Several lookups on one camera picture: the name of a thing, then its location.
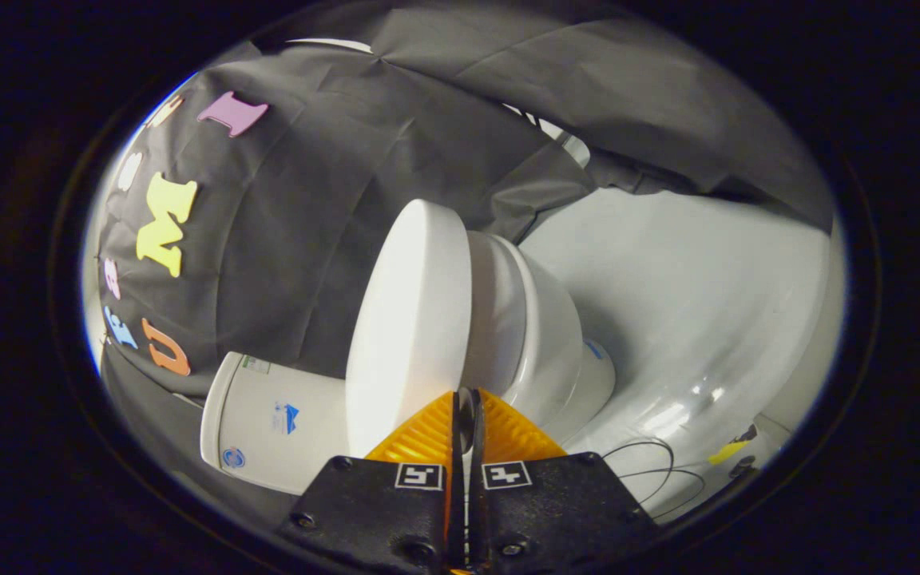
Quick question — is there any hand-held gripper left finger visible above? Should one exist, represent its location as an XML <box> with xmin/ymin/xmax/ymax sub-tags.
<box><xmin>275</xmin><ymin>390</ymin><xmax>466</xmax><ymax>575</ymax></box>

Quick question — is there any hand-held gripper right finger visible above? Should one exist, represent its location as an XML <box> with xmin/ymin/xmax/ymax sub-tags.
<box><xmin>466</xmin><ymin>388</ymin><xmax>660</xmax><ymax>573</ymax></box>

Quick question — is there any white toilet lid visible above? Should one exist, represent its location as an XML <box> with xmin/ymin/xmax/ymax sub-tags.
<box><xmin>346</xmin><ymin>199</ymin><xmax>473</xmax><ymax>458</ymax></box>

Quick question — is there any white toilet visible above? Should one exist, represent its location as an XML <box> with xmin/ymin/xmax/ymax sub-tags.
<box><xmin>200</xmin><ymin>228</ymin><xmax>617</xmax><ymax>496</ymax></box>

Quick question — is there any white toilet tank cover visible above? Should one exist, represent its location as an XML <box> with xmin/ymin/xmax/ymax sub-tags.
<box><xmin>200</xmin><ymin>351</ymin><xmax>247</xmax><ymax>474</ymax></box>

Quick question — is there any white toilet seat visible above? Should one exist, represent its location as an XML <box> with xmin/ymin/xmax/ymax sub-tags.
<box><xmin>464</xmin><ymin>230</ymin><xmax>542</xmax><ymax>400</ymax></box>

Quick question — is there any black backdrop cloth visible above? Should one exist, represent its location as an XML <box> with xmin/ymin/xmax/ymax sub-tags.
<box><xmin>97</xmin><ymin>0</ymin><xmax>836</xmax><ymax>498</ymax></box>

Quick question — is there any thin black cable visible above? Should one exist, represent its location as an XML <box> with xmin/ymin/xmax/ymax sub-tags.
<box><xmin>602</xmin><ymin>437</ymin><xmax>707</xmax><ymax>521</ymax></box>

